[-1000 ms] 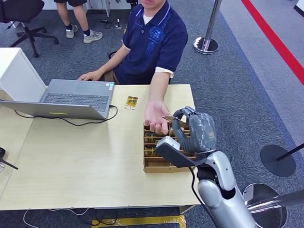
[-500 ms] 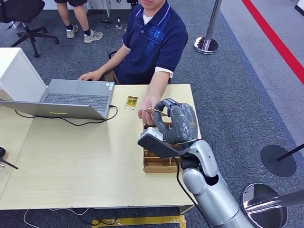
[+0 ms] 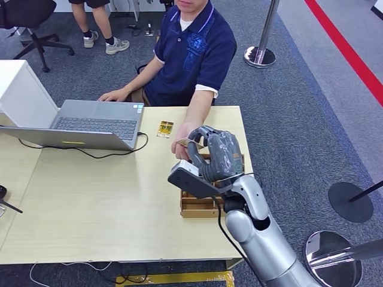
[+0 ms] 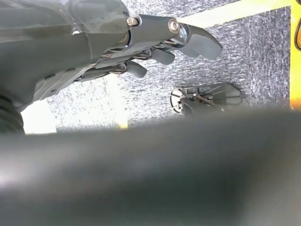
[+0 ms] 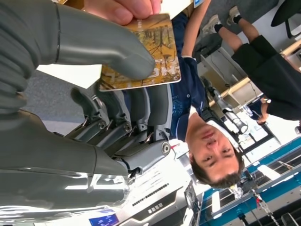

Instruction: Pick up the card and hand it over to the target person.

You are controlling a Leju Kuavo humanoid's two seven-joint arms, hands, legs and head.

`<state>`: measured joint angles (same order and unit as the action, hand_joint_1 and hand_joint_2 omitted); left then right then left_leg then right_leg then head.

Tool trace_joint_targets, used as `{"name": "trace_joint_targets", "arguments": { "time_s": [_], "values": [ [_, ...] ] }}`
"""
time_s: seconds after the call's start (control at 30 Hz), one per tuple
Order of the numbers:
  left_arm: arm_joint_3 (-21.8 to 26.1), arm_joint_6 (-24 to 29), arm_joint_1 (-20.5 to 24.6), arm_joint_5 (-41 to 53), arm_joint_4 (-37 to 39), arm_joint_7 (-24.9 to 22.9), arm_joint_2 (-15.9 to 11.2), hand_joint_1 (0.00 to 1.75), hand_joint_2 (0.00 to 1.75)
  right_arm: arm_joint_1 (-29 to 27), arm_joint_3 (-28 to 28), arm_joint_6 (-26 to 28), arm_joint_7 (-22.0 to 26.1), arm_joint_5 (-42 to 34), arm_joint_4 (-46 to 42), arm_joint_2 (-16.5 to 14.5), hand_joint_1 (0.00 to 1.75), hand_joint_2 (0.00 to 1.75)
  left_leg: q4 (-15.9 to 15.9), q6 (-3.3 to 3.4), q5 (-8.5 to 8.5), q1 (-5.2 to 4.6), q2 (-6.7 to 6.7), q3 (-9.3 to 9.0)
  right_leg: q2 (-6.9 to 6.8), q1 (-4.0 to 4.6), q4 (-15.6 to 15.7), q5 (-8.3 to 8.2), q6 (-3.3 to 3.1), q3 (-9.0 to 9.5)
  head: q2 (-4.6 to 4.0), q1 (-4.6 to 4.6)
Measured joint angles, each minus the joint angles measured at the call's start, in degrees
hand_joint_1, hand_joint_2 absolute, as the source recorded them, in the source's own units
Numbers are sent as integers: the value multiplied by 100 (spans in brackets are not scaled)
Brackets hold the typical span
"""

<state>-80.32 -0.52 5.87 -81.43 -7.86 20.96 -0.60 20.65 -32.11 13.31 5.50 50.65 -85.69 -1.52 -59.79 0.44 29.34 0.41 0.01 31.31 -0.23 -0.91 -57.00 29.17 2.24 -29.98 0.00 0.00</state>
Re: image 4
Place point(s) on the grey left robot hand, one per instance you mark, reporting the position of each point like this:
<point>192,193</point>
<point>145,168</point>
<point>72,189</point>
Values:
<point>59,40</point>

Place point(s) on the grey robot body shell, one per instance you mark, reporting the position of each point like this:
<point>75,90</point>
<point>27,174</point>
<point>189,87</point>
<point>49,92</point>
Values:
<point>150,174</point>

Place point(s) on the yellow floor tape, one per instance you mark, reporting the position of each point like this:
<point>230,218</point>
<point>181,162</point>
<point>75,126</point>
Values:
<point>295,62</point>

